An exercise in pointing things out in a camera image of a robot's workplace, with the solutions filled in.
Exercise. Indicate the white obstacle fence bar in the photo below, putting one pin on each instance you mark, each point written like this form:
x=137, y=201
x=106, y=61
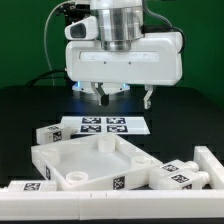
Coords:
x=136, y=204
x=209, y=163

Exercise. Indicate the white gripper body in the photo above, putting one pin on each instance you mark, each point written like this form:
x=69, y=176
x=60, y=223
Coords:
x=154, y=59

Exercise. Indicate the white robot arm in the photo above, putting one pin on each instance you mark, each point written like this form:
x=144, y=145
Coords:
x=110, y=50

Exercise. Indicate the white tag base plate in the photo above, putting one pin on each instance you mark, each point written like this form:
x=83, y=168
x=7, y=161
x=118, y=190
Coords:
x=107, y=124

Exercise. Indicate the white obstacle fence front bar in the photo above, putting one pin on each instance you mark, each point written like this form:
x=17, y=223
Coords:
x=136, y=204

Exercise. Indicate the black camera stand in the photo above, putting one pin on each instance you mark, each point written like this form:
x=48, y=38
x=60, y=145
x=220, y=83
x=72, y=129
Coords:
x=74, y=12

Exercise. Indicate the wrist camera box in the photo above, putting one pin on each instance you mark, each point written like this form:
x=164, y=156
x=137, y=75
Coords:
x=86, y=29

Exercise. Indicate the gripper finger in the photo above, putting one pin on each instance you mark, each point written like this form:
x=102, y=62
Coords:
x=102, y=97
x=147, y=97

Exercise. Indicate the white square tabletop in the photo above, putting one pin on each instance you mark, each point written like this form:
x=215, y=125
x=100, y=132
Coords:
x=98, y=162

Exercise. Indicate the white obstacle fence right bar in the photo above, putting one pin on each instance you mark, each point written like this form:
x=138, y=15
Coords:
x=209, y=163

